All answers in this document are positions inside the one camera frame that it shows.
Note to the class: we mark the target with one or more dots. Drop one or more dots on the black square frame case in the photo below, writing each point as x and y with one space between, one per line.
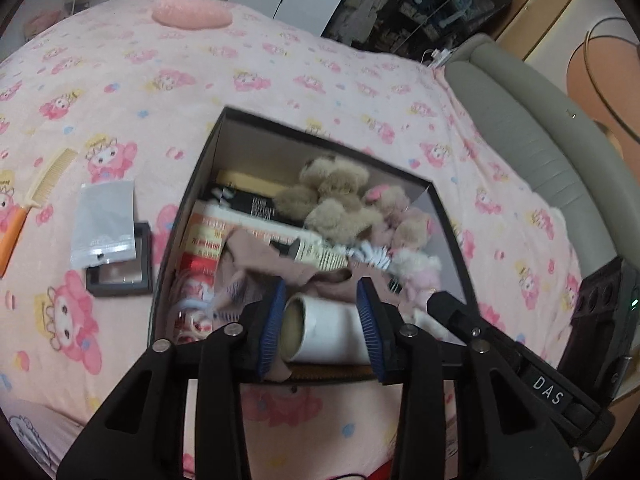
120 280

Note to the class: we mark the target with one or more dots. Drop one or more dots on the black small carton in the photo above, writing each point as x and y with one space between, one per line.
250 205

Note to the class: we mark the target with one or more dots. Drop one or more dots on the black white striped cloth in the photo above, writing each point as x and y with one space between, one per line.
372 255

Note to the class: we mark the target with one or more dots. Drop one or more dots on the clear zip bag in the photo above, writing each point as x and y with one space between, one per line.
102 220

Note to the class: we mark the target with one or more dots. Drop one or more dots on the hand cream tube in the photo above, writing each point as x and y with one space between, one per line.
320 257

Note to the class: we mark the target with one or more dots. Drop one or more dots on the dark clothes rack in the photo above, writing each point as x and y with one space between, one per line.
390 5

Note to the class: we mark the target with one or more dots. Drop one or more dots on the white cylinder tube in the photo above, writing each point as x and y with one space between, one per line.
330 330

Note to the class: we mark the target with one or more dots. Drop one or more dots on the red cloth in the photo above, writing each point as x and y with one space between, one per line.
372 471

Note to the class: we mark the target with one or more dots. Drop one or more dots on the red packet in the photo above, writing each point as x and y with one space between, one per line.
195 270

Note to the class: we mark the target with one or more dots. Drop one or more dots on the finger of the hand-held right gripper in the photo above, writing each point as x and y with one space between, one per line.
460 317

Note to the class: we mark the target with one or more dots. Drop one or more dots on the pink folded cloth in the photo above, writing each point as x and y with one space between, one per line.
42 24

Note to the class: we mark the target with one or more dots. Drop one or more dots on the person's pink clothing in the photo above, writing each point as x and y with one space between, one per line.
45 425

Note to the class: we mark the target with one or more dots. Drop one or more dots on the grey padded bed headboard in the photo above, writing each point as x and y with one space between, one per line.
525 125

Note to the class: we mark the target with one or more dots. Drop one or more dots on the white pink plush toy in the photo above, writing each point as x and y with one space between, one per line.
417 270

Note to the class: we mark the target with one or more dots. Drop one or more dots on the black cardboard box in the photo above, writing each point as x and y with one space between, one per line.
250 140

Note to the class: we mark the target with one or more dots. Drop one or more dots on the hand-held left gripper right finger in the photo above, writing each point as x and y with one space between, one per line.
370 335

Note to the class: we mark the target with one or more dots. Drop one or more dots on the pink fluffy pillow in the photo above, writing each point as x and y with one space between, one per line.
192 10

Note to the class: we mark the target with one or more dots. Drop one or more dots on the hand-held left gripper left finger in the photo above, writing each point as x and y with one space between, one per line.
272 330

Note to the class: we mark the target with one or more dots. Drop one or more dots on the beige plush toy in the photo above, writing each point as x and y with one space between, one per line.
330 185

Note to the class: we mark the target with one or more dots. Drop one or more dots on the red white carton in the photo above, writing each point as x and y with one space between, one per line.
205 237

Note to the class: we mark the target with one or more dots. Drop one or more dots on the white charger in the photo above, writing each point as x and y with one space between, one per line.
442 55

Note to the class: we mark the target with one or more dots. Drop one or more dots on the brown cloth pouch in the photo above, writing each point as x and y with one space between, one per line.
260 260

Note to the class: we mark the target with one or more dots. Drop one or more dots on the pink printed blanket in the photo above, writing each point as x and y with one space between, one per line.
150 85

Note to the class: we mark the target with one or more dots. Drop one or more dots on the tan flat box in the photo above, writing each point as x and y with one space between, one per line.
245 179

